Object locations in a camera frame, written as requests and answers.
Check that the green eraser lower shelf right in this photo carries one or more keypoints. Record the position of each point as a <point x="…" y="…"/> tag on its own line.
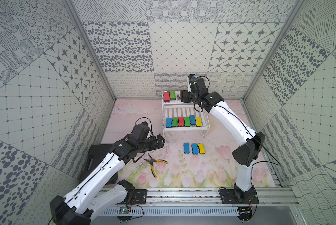
<point x="187" y="122"/>

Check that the white slatted two-tier shelf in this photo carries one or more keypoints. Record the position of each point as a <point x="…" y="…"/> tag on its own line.
<point x="176" y="108"/>

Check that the blue eraser lower shelf left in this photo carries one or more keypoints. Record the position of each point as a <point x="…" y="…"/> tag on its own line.
<point x="169" y="122"/>

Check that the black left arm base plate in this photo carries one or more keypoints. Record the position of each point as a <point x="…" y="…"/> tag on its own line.
<point x="138" y="196"/>

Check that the green eraser lower shelf left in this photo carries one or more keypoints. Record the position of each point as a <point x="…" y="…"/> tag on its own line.
<point x="175" y="122"/>

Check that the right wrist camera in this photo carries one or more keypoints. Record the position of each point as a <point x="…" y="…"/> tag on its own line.
<point x="191" y="79"/>

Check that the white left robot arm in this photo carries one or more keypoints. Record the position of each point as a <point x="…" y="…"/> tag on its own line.
<point x="82" y="205"/>

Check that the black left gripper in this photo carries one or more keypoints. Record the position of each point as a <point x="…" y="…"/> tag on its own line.
<point x="158" y="141"/>

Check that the yellow eraser lower shelf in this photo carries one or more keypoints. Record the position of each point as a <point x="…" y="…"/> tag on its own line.
<point x="198" y="122"/>

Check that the green eraser top shelf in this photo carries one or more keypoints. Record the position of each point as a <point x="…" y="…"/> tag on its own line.
<point x="172" y="95"/>

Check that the red eraser lower shelf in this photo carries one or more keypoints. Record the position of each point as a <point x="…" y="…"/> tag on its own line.
<point x="180" y="122"/>

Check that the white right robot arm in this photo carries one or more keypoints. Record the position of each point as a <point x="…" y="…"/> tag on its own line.
<point x="250" y="142"/>

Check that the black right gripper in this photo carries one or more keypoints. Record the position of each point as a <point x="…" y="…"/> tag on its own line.
<point x="185" y="99"/>

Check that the blue eraser top shelf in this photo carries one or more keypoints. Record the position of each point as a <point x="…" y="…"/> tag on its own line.
<point x="195" y="149"/>
<point x="186" y="149"/>

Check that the green eraser shelf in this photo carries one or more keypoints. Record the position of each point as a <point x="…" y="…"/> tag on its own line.
<point x="172" y="95"/>
<point x="187" y="122"/>
<point x="175" y="122"/>

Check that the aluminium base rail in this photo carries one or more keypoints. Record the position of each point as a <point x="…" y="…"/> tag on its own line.
<point x="207" y="202"/>

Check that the blue eraser lower shelf right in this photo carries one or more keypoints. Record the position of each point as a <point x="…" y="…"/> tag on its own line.
<point x="192" y="120"/>

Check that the blue eraser shelf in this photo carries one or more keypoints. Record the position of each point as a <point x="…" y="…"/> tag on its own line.
<point x="169" y="122"/>
<point x="192" y="120"/>
<point x="195" y="149"/>
<point x="186" y="149"/>

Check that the yellow eraser shelf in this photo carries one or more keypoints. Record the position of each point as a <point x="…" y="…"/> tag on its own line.
<point x="201" y="148"/>
<point x="198" y="122"/>

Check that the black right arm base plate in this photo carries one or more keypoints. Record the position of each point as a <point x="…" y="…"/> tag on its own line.
<point x="236" y="196"/>

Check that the yellow eraser top shelf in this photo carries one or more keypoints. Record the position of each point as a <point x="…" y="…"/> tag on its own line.
<point x="201" y="148"/>

